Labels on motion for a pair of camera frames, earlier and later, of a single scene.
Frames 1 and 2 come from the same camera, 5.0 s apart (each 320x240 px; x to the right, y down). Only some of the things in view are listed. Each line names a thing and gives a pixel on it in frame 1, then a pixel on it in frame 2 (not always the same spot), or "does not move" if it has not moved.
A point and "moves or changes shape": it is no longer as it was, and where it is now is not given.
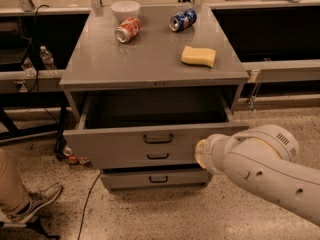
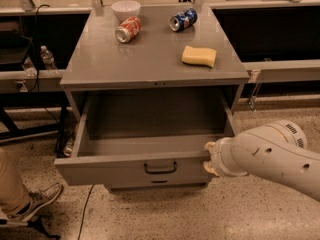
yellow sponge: x=198 y=56 does not move
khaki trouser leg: x=13 y=193 does not move
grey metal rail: x=283 y=70 does not move
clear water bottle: x=47 y=58 does not move
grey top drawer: x=145 y=132 moves or changes shape
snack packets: x=73 y=159 -> x=68 y=148
